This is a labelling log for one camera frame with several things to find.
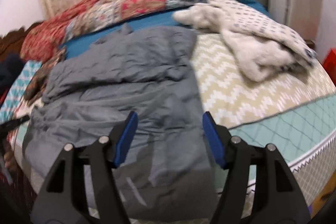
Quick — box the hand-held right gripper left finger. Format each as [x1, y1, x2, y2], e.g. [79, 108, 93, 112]
[30, 111, 139, 224]

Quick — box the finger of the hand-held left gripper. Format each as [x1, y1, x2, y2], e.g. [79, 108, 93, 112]
[0, 114, 31, 134]

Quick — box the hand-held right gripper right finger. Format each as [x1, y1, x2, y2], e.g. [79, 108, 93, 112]
[202, 111, 311, 224]

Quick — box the grey jacket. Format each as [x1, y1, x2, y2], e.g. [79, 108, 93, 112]
[22, 23, 218, 219]

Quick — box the beige chevron blanket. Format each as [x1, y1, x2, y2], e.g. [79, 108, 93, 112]
[190, 34, 336, 130]

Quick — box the teal patterned pillow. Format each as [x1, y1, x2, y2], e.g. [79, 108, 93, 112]
[0, 60, 42, 122]

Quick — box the brown floral folded garment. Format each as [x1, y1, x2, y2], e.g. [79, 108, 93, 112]
[26, 49, 67, 101]

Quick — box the black garment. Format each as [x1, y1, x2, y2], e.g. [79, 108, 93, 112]
[0, 53, 25, 96]

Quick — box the mint quilted mattress cover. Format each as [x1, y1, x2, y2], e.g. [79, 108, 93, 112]
[230, 93, 336, 167]

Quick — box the carved wooden headboard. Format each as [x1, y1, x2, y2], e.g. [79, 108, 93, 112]
[0, 22, 42, 51]

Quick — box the white mattress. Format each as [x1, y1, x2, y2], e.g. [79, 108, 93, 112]
[247, 132, 336, 214]

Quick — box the white dotted fleece garment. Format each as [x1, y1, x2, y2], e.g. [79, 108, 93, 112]
[172, 0, 319, 83]

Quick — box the teal bed sheet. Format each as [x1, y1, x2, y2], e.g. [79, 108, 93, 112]
[59, 0, 271, 59]

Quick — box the red plastic stool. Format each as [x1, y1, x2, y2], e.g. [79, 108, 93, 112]
[322, 48, 336, 75]

